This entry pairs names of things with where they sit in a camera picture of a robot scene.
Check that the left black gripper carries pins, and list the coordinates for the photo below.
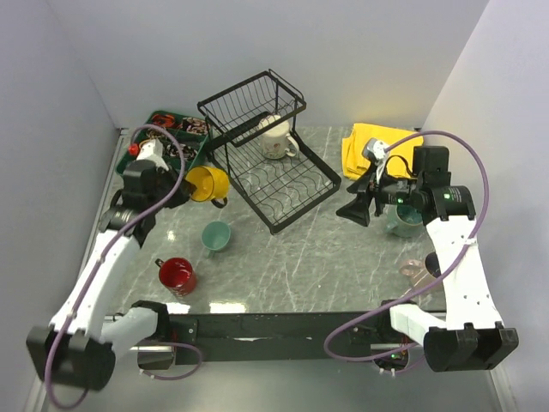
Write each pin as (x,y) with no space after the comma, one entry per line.
(183,193)

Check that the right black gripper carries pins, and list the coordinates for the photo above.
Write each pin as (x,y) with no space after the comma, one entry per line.
(357,209)

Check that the yellow enamel mug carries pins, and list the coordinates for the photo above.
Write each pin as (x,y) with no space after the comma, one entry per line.
(211,185)

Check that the teal glazed ceramic mug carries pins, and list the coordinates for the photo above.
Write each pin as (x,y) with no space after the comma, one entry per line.
(404,221)

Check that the red enamel mug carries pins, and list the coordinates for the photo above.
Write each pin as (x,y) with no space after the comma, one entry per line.
(177,275)

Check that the floral white green-inside mug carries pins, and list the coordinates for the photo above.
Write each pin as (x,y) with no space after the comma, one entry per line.
(276,140)

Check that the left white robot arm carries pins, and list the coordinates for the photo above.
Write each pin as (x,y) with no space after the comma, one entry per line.
(75,349)

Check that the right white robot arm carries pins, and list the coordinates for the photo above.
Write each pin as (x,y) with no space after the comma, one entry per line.
(472,336)

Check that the black floral scrunchie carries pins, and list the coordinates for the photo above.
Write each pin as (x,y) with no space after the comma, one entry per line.
(190,151)

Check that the green compartment tray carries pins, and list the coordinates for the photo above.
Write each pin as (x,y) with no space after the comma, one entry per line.
(169,121)

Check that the mint green cup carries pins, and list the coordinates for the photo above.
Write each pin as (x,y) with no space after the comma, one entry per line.
(216,236)

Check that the floral pink scrunchie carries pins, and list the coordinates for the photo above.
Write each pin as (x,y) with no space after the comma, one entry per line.
(194,126)

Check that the pink purple-inside mug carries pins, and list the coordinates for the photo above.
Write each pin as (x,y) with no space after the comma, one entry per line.
(418,273)

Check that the black base bar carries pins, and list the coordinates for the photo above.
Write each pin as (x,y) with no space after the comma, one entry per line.
(281,336)

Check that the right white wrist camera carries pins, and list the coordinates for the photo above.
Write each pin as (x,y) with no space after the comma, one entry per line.
(375,151)

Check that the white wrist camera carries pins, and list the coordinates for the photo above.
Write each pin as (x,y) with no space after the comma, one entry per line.
(375,151)
(150,150)

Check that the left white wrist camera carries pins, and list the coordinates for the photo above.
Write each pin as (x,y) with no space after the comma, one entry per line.
(150,150)

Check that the black wire dish rack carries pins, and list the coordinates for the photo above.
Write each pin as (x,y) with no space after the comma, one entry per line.
(278,191)

